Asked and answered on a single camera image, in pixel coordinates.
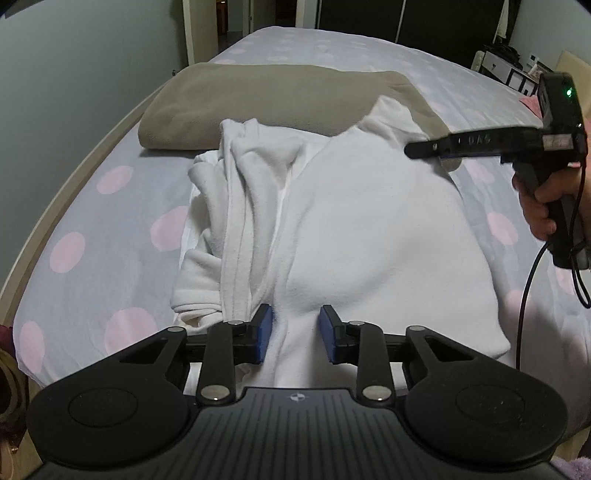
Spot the cream door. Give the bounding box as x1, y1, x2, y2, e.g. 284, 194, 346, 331
181, 0, 254, 65

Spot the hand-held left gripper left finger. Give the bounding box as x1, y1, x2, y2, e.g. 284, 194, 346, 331
121, 303, 275, 408

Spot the white black-framed nightstand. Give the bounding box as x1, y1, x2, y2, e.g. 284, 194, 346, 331
471, 48, 541, 93

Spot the beige garment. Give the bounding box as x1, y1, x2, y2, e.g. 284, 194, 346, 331
137, 62, 458, 152

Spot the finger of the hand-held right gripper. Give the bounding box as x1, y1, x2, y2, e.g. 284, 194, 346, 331
404, 134, 458, 162

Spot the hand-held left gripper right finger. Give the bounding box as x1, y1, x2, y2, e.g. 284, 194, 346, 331
319, 304, 482, 409

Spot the black wrist strap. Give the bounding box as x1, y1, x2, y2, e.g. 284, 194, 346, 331
570, 247, 591, 309

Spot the person's right hand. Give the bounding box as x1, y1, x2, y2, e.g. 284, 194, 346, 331
512, 176, 558, 241

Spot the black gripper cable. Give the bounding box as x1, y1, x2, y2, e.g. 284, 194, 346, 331
513, 239, 551, 371

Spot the black bag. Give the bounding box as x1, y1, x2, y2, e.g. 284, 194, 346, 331
482, 44, 525, 70

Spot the person's purple fuzzy garment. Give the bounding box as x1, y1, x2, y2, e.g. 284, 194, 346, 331
551, 455, 591, 480

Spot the dark wardrobe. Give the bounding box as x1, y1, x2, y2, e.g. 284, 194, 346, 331
316, 0, 499, 47

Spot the cream long-sleeved garment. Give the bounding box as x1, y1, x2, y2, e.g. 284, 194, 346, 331
170, 95, 511, 393

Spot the bed with pink dotted sheet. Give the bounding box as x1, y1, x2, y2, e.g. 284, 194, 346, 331
0, 25, 591, 416

